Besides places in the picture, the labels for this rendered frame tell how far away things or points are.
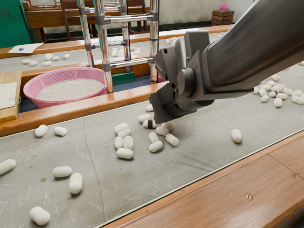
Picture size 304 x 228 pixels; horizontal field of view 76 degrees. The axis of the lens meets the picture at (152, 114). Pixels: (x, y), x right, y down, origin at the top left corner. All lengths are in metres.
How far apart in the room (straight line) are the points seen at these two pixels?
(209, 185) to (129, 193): 0.13
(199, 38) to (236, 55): 0.16
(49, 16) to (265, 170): 2.96
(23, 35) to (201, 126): 2.82
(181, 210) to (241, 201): 0.09
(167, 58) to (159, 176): 0.22
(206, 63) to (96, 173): 0.27
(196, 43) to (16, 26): 2.85
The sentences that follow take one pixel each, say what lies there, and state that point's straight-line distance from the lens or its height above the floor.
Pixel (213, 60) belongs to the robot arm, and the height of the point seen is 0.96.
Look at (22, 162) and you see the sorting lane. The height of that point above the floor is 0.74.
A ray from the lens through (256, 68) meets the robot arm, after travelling 0.19.
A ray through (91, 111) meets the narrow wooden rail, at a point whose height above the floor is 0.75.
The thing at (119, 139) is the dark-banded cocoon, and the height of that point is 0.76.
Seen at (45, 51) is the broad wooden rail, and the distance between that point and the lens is 1.18.
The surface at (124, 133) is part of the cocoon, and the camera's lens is 0.44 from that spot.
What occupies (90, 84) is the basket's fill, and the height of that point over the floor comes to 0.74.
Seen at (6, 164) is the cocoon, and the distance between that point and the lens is 0.45.
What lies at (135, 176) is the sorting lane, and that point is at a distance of 0.37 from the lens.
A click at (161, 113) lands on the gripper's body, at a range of 0.41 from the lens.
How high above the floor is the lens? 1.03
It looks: 33 degrees down
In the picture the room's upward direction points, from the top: straight up
